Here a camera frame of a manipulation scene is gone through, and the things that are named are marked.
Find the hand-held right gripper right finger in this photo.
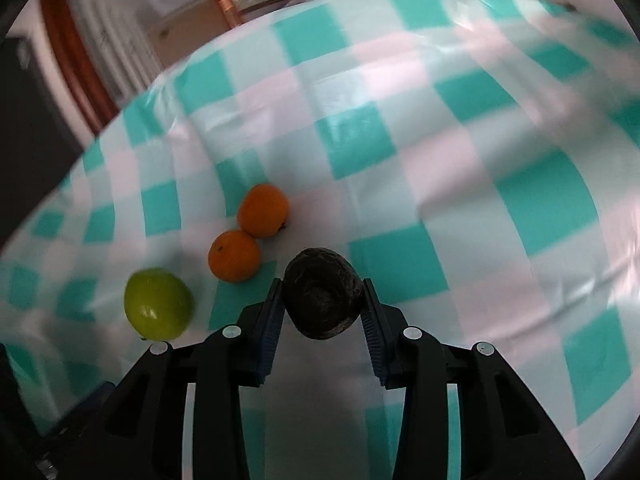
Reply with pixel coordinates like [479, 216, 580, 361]
[362, 278, 586, 480]

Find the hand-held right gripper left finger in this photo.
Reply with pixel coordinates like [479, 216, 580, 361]
[65, 278, 286, 480]

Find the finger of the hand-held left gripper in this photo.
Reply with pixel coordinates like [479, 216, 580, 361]
[70, 381, 117, 418]

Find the dark wrinkled round fruit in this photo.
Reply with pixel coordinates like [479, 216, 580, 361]
[283, 247, 365, 341]

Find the small orange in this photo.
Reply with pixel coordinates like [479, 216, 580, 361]
[236, 183, 290, 239]
[208, 229, 262, 283]

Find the small green tomato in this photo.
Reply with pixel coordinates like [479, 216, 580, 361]
[124, 268, 195, 342]

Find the teal pink checked tablecloth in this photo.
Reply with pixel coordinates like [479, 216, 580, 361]
[0, 0, 640, 480]

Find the brown wooden frame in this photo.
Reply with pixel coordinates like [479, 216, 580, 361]
[39, 0, 373, 137]

